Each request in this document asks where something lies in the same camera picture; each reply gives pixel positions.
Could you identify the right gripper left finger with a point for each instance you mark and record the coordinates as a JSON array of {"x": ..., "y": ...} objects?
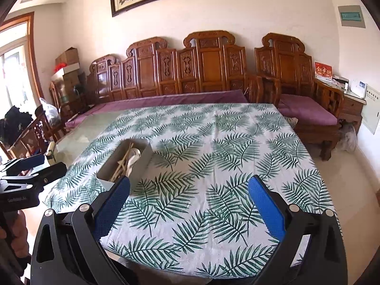
[{"x": 108, "y": 205}]

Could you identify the fern leaf tablecloth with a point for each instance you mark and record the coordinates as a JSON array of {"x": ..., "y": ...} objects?
[{"x": 190, "y": 211}]

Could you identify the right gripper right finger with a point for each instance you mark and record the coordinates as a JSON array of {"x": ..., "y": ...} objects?
[{"x": 267, "y": 207}]

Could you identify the wooden chair left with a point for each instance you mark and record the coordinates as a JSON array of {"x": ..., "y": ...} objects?
[{"x": 35, "y": 138}]

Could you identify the grey wall electrical panel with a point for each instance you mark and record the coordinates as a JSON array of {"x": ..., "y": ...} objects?
[{"x": 351, "y": 16}]

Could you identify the left hand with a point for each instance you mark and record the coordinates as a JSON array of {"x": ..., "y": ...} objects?
[{"x": 19, "y": 242}]

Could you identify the purple armchair cushion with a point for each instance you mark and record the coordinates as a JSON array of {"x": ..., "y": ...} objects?
[{"x": 306, "y": 110}]

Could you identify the wooden framed window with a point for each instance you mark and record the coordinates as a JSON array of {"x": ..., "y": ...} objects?
[{"x": 20, "y": 86}]

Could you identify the stacked cardboard boxes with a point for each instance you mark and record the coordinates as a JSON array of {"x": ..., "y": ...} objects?
[{"x": 65, "y": 80}]

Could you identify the carved wooden armchair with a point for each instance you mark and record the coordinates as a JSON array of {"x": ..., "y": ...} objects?
[{"x": 285, "y": 68}]

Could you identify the carved wooden sofa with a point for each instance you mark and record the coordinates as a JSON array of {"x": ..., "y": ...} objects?
[{"x": 210, "y": 61}]

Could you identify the wooden chopstick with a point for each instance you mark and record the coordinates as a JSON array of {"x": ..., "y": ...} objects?
[{"x": 122, "y": 164}]

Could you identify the white plastic bag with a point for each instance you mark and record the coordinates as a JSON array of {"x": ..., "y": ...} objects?
[{"x": 51, "y": 113}]

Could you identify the wooden side cabinet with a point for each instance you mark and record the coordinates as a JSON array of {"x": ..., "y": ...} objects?
[{"x": 351, "y": 112}]

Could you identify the red card box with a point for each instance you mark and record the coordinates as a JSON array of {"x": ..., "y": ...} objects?
[{"x": 323, "y": 72}]

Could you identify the purple sofa cushion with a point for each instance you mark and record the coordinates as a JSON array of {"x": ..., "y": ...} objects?
[{"x": 235, "y": 96}]

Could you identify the grey rectangular tray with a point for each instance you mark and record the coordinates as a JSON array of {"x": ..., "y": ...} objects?
[{"x": 106, "y": 171}]

